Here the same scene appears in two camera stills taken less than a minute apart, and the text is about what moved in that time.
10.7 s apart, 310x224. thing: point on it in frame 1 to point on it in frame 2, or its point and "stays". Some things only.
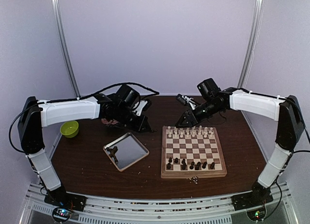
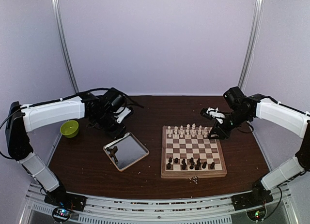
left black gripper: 143,121 to 116,133
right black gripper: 190,117 to 217,128
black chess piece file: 204,164 stays
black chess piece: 192,166 stays
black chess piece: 212,166 stays
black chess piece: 197,166 stays
